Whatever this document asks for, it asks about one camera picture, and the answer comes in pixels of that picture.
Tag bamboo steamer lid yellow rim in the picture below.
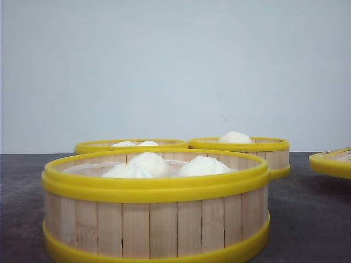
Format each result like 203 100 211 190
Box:
309 147 350 179

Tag front bamboo steamer basket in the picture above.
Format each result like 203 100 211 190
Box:
41 149 270 262

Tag white bun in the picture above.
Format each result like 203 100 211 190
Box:
111 141 136 147
178 156 230 177
138 140 159 146
101 164 153 179
218 130 252 144
128 152 171 178

